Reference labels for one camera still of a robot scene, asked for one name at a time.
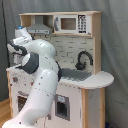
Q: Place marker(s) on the wooden toy kitchen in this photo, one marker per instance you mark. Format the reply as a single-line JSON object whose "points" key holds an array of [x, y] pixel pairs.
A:
{"points": [[68, 46]]}

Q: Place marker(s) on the toy dishwasher door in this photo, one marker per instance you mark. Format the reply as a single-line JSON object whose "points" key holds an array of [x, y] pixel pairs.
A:
{"points": [[66, 108]]}

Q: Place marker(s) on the toy oven door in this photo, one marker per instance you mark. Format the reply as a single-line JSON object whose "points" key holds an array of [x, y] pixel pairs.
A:
{"points": [[21, 99]]}

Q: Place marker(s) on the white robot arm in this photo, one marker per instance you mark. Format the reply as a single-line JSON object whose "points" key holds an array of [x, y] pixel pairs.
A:
{"points": [[38, 60]]}

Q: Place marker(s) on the black toy faucet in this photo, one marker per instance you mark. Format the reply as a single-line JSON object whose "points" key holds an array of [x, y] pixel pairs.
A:
{"points": [[81, 64]]}

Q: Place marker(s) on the grey toy sink basin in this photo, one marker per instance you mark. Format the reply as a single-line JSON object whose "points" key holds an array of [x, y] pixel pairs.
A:
{"points": [[75, 75]]}

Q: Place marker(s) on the toy microwave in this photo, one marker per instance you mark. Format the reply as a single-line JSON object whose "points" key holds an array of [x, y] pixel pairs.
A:
{"points": [[72, 24]]}

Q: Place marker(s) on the red left oven knob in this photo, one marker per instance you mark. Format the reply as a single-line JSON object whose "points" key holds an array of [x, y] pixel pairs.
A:
{"points": [[15, 79]]}

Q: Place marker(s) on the grey toy range hood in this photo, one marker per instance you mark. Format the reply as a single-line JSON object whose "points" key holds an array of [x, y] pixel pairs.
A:
{"points": [[38, 27]]}

